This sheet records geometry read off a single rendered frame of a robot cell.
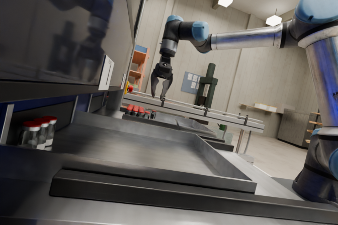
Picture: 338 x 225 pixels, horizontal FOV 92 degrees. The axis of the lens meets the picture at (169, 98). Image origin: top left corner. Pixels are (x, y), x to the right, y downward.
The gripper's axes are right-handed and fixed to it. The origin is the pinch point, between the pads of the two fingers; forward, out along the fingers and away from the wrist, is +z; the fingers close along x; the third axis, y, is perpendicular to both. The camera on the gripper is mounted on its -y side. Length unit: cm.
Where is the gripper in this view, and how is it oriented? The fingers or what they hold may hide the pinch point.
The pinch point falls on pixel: (157, 95)
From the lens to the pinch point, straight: 71.0
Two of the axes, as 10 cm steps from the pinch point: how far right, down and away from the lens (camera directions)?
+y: -1.7, -0.6, 9.8
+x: -9.6, -2.3, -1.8
